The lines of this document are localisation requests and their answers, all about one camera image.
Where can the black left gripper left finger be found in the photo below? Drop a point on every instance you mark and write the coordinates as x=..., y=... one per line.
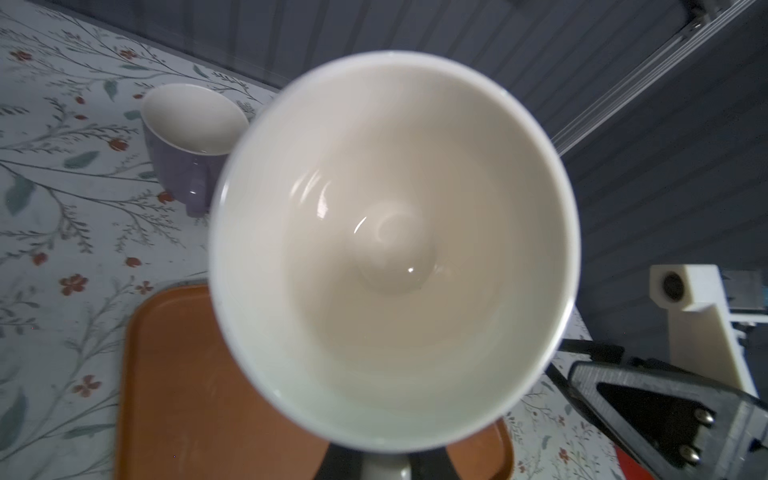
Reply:
x=340, y=463

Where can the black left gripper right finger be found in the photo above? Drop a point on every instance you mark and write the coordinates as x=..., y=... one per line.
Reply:
x=432, y=464

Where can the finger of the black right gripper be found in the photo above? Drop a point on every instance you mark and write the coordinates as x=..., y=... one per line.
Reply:
x=675, y=424

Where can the white mug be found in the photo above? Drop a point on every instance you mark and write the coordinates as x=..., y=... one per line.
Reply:
x=394, y=254

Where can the purple mug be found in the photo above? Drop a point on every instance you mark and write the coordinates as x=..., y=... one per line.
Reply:
x=189, y=132

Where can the red pencil cup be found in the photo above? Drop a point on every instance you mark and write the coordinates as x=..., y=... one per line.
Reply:
x=631, y=469

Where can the orange wooden tray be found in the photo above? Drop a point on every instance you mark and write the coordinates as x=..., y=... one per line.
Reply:
x=187, y=411

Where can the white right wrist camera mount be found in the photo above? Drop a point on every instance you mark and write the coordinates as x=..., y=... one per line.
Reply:
x=702, y=339

